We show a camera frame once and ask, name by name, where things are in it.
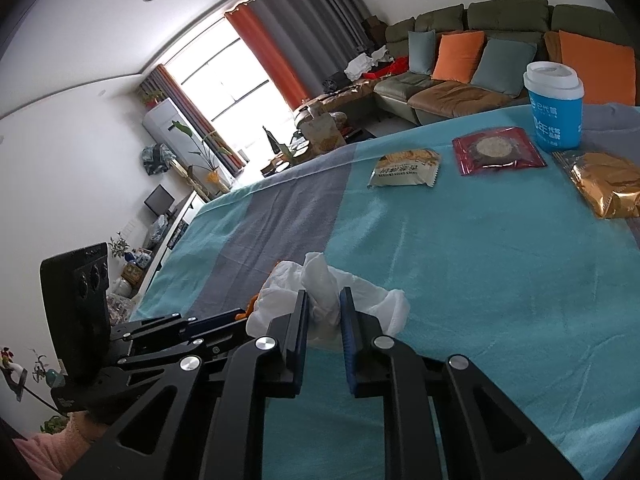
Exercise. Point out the white standing air conditioner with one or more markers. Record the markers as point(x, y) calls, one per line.
point(165, 125)

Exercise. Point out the blue paper cup white lid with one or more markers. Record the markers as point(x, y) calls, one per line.
point(555, 115)

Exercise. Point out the flower stem decoration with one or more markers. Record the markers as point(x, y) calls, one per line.
point(12, 367)

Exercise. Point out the dark coffee table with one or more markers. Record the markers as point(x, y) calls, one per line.
point(360, 135)

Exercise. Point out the red clothes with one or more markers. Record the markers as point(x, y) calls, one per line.
point(397, 66)

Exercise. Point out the orange peel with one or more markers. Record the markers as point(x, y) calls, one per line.
point(245, 312)

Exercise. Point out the clear plastic bag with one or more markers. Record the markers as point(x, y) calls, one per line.
point(159, 230)

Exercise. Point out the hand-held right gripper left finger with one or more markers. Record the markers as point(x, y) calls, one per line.
point(301, 340)

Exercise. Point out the white lidded jar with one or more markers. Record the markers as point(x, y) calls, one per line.
point(125, 289)

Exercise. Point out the red cake packet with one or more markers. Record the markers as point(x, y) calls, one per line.
point(500, 152)

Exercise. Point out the striped brown grey curtain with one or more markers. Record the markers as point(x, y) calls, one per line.
point(200, 120)

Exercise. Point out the kraft paper snack bag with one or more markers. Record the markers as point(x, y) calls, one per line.
point(325, 135)

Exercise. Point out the large orange cushion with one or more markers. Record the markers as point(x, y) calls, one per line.
point(595, 67)

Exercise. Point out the blue white porcelain jar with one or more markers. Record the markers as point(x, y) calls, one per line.
point(141, 260)

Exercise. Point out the large window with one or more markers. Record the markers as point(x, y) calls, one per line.
point(225, 85)

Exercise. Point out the dark bag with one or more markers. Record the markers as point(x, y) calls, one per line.
point(336, 82)

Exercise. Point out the person's left forearm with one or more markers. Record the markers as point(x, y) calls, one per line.
point(45, 455)

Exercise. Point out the brown sofa seat cover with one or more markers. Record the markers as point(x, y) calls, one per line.
point(460, 97)

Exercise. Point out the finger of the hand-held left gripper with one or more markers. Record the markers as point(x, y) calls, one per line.
point(165, 327)
point(170, 355)

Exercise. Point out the small plant in vase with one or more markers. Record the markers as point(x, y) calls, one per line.
point(119, 246)

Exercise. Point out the black monitor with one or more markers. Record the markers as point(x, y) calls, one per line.
point(159, 200)

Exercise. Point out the white black TV cabinet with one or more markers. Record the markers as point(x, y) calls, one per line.
point(185, 215)

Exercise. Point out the orange curtain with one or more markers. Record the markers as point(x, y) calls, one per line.
point(270, 55)

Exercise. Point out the small blue grey cushion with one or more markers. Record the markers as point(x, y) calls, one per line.
point(421, 52)

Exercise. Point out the beige biscuit packet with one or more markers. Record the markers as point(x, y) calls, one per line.
point(407, 170)

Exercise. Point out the green corner sofa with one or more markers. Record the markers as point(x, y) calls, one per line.
point(505, 15)

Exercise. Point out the small orange cushion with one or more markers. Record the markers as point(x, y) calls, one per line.
point(457, 55)

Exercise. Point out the white clothes pile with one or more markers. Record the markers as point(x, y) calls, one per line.
point(360, 65)

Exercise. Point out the dark cone-shaped bottle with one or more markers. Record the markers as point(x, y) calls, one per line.
point(271, 142)

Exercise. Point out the tall leafy potted plant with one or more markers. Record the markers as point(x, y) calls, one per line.
point(210, 160)

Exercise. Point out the large blue grey cushion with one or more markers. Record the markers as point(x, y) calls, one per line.
point(502, 67)

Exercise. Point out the small red potted plant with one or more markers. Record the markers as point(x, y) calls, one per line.
point(150, 96)

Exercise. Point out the cloth-covered standing fan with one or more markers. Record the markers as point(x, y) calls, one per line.
point(155, 157)

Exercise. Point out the white tissue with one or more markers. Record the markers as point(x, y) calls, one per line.
point(325, 285)

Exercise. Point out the brown cardboard box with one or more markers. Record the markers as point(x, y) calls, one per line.
point(375, 30)

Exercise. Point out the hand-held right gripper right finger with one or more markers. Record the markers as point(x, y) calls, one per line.
point(348, 340)

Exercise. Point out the full gold foil packet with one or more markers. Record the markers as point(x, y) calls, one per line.
point(605, 185)

